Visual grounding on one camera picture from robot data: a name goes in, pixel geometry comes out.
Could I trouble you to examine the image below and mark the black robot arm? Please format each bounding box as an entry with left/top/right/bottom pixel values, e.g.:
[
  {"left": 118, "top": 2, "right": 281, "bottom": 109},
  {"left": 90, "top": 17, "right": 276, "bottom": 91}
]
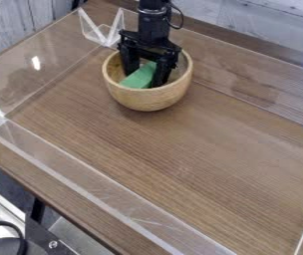
[{"left": 119, "top": 0, "right": 182, "bottom": 88}]

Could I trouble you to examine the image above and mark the clear acrylic tray wall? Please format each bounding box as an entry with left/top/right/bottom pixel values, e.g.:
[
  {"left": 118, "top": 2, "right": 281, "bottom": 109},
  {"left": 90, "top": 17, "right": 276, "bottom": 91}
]
[{"left": 0, "top": 1, "right": 303, "bottom": 255}]

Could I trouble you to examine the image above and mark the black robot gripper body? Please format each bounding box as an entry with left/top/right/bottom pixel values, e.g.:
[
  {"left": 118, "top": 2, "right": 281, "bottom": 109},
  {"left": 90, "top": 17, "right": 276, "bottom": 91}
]
[{"left": 119, "top": 8, "right": 181, "bottom": 62}]

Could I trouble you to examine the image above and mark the black metal base plate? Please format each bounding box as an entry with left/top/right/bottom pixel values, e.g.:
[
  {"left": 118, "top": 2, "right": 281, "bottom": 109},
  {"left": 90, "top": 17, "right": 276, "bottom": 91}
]
[{"left": 25, "top": 217, "right": 79, "bottom": 255}]

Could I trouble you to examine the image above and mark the clear acrylic corner bracket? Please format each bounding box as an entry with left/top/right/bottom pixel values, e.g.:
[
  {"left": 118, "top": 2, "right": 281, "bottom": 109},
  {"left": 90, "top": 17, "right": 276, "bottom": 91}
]
[{"left": 78, "top": 8, "right": 126, "bottom": 48}]

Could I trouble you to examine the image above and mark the green rectangular block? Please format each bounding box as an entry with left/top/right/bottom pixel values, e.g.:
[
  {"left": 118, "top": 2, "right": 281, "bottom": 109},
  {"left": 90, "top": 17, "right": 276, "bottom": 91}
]
[{"left": 120, "top": 62, "right": 157, "bottom": 89}]

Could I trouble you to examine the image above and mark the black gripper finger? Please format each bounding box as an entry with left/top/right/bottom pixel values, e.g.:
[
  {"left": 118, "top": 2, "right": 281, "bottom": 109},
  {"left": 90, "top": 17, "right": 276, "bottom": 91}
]
[
  {"left": 151, "top": 58, "right": 177, "bottom": 88},
  {"left": 122, "top": 49, "right": 140, "bottom": 76}
]

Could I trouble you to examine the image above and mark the light wooden bowl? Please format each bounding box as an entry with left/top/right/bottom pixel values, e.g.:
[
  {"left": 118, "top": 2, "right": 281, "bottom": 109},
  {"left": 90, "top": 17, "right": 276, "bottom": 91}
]
[{"left": 102, "top": 51, "right": 194, "bottom": 112}]

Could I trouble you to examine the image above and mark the black cable loop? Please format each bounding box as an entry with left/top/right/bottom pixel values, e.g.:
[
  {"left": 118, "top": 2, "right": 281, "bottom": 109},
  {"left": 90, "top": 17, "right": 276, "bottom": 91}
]
[{"left": 0, "top": 220, "right": 29, "bottom": 255}]

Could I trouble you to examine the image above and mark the black metal table leg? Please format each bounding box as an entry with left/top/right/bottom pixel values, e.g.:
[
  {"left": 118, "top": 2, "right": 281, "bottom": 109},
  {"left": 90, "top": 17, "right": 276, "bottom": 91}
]
[{"left": 31, "top": 198, "right": 46, "bottom": 223}]

